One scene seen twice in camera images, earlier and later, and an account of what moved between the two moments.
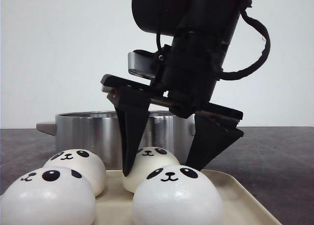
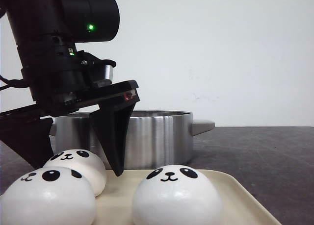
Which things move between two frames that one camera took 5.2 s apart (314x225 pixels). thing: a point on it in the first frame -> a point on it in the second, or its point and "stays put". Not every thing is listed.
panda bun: (176, 195) stays put
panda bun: (48, 196) stays put
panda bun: (83, 162) stays put
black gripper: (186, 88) -> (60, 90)
